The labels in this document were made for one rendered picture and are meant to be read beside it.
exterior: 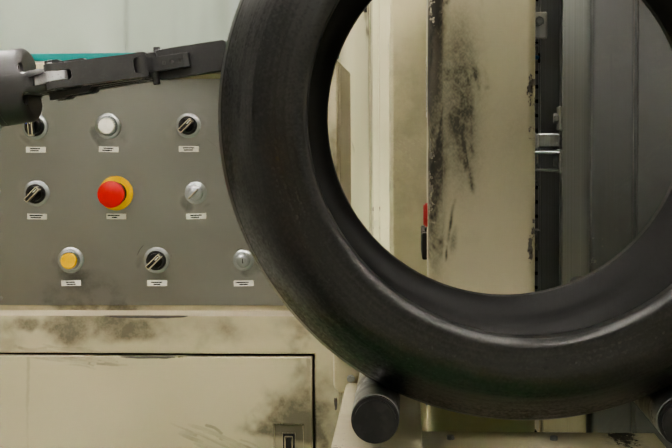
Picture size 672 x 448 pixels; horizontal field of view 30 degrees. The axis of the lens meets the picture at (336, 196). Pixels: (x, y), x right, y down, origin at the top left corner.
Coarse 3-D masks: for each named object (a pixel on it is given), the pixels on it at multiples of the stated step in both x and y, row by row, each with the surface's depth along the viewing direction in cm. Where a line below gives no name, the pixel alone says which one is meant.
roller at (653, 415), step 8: (656, 392) 119; (664, 392) 117; (640, 400) 123; (648, 400) 119; (656, 400) 117; (664, 400) 115; (640, 408) 124; (648, 408) 119; (656, 408) 116; (664, 408) 114; (648, 416) 119; (656, 416) 115; (664, 416) 114; (656, 424) 115; (664, 424) 114; (664, 432) 114
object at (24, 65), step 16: (0, 64) 123; (16, 64) 123; (32, 64) 127; (0, 80) 122; (16, 80) 122; (32, 80) 122; (0, 96) 122; (16, 96) 122; (32, 96) 125; (0, 112) 123; (16, 112) 123; (32, 112) 125
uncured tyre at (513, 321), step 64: (256, 0) 115; (320, 0) 112; (256, 64) 113; (320, 64) 140; (256, 128) 113; (320, 128) 140; (256, 192) 114; (320, 192) 113; (256, 256) 118; (320, 256) 113; (384, 256) 140; (640, 256) 139; (320, 320) 116; (384, 320) 113; (448, 320) 114; (512, 320) 140; (576, 320) 139; (640, 320) 111; (384, 384) 118; (448, 384) 114; (512, 384) 113; (576, 384) 113; (640, 384) 114
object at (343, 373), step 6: (336, 360) 150; (336, 366) 150; (342, 366) 150; (348, 366) 150; (336, 372) 150; (342, 372) 150; (348, 372) 150; (354, 372) 150; (336, 378) 150; (342, 378) 150; (348, 378) 150; (354, 378) 150; (336, 384) 150; (342, 384) 150; (342, 390) 150
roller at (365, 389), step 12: (360, 384) 124; (372, 384) 121; (360, 396) 117; (372, 396) 115; (384, 396) 116; (396, 396) 120; (360, 408) 115; (372, 408) 115; (384, 408) 115; (396, 408) 116; (360, 420) 115; (372, 420) 115; (384, 420) 115; (396, 420) 115; (360, 432) 115; (372, 432) 115; (384, 432) 115
